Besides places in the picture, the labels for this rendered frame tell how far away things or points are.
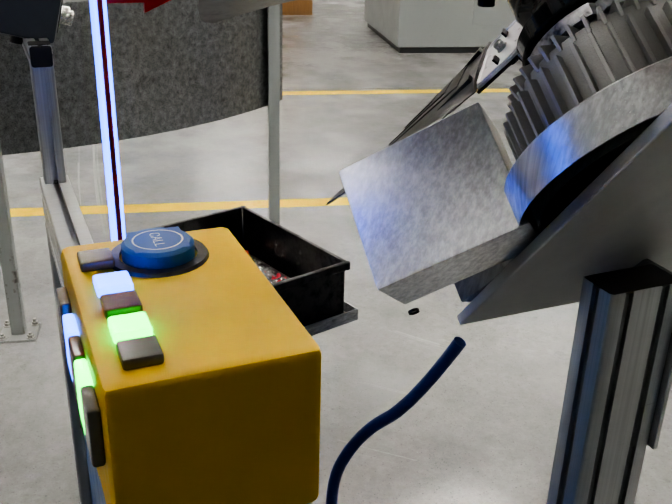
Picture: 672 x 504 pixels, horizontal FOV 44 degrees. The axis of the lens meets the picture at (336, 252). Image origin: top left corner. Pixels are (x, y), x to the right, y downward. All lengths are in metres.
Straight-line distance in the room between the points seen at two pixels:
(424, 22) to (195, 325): 6.59
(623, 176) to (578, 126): 0.06
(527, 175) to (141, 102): 1.96
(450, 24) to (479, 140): 6.25
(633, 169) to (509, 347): 1.91
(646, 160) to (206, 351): 0.41
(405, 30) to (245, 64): 4.20
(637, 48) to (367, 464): 1.50
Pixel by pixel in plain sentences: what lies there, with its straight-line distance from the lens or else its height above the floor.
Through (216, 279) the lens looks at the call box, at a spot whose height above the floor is 1.07.
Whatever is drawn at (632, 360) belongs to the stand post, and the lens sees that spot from 0.90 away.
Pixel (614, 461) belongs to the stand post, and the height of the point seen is 0.70.
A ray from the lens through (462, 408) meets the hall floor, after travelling 2.27.
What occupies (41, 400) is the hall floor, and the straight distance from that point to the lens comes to 2.35.
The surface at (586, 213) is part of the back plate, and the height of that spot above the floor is 1.02.
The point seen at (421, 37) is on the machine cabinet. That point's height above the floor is 0.13.
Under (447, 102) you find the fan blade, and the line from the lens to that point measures 0.91.
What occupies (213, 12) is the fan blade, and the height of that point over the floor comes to 1.15.
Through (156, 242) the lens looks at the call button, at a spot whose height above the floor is 1.08.
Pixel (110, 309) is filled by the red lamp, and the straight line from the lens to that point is 0.41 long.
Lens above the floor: 1.27
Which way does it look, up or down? 24 degrees down
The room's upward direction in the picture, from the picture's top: 2 degrees clockwise
